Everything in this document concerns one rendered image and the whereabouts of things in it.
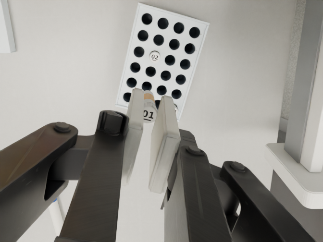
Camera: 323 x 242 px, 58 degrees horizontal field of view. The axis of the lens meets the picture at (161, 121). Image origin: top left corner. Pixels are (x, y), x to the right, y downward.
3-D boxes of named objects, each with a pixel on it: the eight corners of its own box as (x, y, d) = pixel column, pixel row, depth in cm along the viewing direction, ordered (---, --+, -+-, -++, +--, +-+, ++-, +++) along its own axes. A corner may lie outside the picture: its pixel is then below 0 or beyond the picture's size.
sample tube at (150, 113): (153, 105, 23) (155, 126, 19) (137, 102, 23) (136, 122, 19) (156, 90, 23) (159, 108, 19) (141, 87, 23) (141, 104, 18)
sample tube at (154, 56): (157, 59, 38) (158, 64, 33) (148, 56, 38) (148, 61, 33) (160, 49, 37) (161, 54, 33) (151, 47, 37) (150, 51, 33)
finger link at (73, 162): (112, 193, 11) (33, 177, 11) (121, 140, 16) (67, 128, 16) (120, 159, 11) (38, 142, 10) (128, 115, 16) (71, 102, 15)
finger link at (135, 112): (128, 188, 13) (111, 185, 13) (133, 130, 20) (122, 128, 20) (143, 128, 12) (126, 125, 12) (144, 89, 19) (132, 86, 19)
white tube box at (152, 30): (177, 113, 41) (179, 122, 37) (118, 98, 40) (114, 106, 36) (204, 22, 37) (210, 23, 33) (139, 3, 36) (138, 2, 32)
